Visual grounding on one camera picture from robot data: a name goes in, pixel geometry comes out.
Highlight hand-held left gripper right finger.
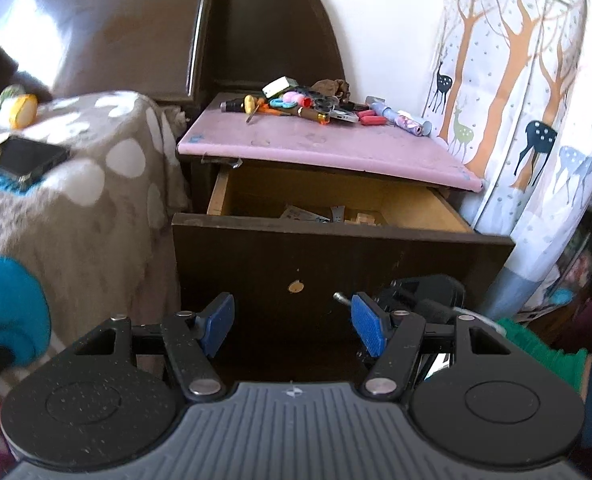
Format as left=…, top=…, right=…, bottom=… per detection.
left=351, top=291, right=516, bottom=402

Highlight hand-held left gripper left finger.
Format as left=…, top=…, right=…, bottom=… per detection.
left=71, top=291, right=235, bottom=402

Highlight dark wooden drawer with sticker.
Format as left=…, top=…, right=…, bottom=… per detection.
left=172, top=164, right=517, bottom=361

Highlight person's right forearm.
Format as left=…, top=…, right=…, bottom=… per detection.
left=492, top=316, right=591, bottom=402

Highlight small wooden blocks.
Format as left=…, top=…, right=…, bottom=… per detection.
left=345, top=211, right=383, bottom=226

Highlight folded papers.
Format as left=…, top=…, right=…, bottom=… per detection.
left=280, top=204, right=329, bottom=224

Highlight dark wooden nightstand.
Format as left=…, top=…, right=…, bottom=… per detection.
left=172, top=91, right=517, bottom=386

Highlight pile of clothes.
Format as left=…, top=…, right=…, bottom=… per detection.
left=526, top=180, right=592, bottom=313

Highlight grey spotted blanket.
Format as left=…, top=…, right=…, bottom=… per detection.
left=0, top=90, right=193, bottom=370

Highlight floral folding umbrella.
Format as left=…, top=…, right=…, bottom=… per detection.
left=395, top=112, right=433, bottom=137

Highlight pink nightstand top mat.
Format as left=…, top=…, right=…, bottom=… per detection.
left=176, top=92, right=485, bottom=194

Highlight deer print wardrobe cover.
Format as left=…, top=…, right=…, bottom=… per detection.
left=425, top=0, right=592, bottom=313

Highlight brown tube with orange end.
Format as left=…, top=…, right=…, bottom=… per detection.
left=297, top=107, right=333, bottom=125

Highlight black scissors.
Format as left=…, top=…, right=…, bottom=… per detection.
left=303, top=92, right=339, bottom=112

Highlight brown cloth scrunchie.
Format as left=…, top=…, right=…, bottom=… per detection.
left=310, top=78, right=353, bottom=104

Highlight small white box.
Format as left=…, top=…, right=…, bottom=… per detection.
left=262, top=76, right=298, bottom=99

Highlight black smartphone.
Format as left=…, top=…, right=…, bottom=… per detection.
left=0, top=135, right=72, bottom=192

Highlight yellow cap white bottle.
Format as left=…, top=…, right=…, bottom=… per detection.
left=0, top=93, right=40, bottom=130

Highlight dark wooden headboard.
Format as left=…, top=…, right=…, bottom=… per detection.
left=0, top=0, right=348, bottom=107

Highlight green long-handled massage hammer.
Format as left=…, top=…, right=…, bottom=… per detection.
left=0, top=84, right=26, bottom=111

